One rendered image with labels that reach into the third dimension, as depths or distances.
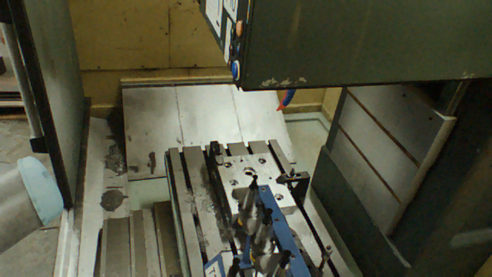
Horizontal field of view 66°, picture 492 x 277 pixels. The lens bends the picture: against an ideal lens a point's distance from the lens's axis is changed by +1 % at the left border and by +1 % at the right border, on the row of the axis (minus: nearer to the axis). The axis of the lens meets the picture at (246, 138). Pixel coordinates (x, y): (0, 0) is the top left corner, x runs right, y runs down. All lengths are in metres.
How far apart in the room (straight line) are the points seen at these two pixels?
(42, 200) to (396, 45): 0.69
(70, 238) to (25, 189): 0.83
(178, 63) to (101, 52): 0.40
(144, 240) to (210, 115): 0.86
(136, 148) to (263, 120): 0.72
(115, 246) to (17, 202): 0.91
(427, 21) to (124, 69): 1.64
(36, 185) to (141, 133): 1.38
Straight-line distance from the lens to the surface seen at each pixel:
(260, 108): 2.20
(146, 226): 1.59
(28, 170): 0.70
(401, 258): 1.48
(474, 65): 0.97
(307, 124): 2.51
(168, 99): 2.15
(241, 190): 1.02
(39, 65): 1.25
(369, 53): 0.78
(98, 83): 2.19
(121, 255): 1.51
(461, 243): 1.54
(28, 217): 0.68
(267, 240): 0.88
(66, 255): 1.46
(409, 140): 1.29
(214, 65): 2.18
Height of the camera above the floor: 1.93
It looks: 36 degrees down
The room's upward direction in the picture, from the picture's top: 8 degrees clockwise
